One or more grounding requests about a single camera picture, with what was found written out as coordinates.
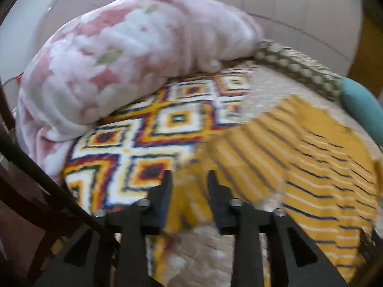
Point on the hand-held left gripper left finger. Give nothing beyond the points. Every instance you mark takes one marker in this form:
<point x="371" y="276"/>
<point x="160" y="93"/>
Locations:
<point x="166" y="207"/>

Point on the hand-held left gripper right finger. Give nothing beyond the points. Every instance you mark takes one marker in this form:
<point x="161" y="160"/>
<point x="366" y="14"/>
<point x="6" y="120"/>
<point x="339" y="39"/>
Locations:
<point x="216" y="212"/>

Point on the yellow striped shirt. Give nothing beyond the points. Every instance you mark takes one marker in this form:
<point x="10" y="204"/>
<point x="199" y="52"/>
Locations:
<point x="299" y="170"/>

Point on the geometric patterned blanket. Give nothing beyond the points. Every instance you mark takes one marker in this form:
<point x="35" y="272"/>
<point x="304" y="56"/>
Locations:
<point x="167" y="119"/>

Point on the black rod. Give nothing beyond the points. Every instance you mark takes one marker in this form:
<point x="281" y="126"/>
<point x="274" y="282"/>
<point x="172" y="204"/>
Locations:
<point x="45" y="179"/>

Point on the beige dotted bedsheet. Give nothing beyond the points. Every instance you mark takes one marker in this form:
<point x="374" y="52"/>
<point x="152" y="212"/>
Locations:
<point x="269" y="95"/>

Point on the pink floral blanket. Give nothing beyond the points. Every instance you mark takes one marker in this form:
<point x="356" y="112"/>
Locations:
<point x="119" y="65"/>

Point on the olive dotted pillow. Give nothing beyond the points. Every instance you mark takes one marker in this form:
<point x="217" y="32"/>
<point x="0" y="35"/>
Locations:
<point x="299" y="65"/>

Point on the teal pillow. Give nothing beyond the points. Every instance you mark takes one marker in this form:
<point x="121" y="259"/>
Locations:
<point x="362" y="104"/>

